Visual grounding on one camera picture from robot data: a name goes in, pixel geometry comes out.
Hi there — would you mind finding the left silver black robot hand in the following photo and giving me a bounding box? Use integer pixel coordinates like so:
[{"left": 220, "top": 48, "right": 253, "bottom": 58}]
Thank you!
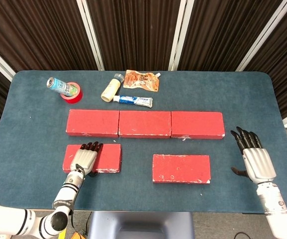
[{"left": 69, "top": 141, "right": 104, "bottom": 178}]

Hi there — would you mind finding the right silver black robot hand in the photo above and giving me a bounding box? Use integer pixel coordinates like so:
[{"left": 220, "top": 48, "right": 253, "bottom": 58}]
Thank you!
[{"left": 230, "top": 126, "right": 277, "bottom": 185}]

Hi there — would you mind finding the red foam brick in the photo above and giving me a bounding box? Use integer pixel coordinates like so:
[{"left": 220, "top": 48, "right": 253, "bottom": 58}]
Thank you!
[
  {"left": 152, "top": 153, "right": 211, "bottom": 185},
  {"left": 65, "top": 109, "right": 120, "bottom": 138},
  {"left": 118, "top": 110, "right": 172, "bottom": 139},
  {"left": 170, "top": 111, "right": 226, "bottom": 140},
  {"left": 62, "top": 143, "right": 122, "bottom": 174}
]

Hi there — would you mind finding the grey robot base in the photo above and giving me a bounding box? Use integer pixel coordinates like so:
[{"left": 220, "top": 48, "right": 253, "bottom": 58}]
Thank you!
[{"left": 87, "top": 211, "right": 195, "bottom": 239}]

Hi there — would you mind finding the blue white drink can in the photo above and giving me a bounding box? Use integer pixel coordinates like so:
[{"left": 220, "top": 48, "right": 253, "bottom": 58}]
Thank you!
[{"left": 46, "top": 77, "right": 77, "bottom": 97}]

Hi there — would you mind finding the blue felt table cover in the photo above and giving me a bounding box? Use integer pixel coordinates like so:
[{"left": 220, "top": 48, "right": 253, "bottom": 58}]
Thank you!
[{"left": 0, "top": 70, "right": 287, "bottom": 215}]

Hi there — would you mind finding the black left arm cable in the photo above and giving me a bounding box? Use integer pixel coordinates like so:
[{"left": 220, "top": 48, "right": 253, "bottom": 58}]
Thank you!
[{"left": 70, "top": 163, "right": 87, "bottom": 229}]

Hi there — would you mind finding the cream plastic bottle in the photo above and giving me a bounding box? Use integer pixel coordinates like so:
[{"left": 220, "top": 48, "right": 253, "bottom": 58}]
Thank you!
[{"left": 100, "top": 73, "right": 124, "bottom": 103}]

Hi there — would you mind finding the red tape roll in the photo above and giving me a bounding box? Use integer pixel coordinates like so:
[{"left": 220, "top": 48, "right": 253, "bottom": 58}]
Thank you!
[{"left": 60, "top": 81, "right": 84, "bottom": 104}]

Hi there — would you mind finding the blue white toothpaste tube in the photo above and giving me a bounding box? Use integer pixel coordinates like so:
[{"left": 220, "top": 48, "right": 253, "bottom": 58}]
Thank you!
[{"left": 112, "top": 94, "right": 153, "bottom": 108}]

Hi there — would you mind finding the orange spouted pouch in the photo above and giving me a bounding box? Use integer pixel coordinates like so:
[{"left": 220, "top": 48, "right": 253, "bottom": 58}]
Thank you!
[{"left": 122, "top": 69, "right": 162, "bottom": 92}]

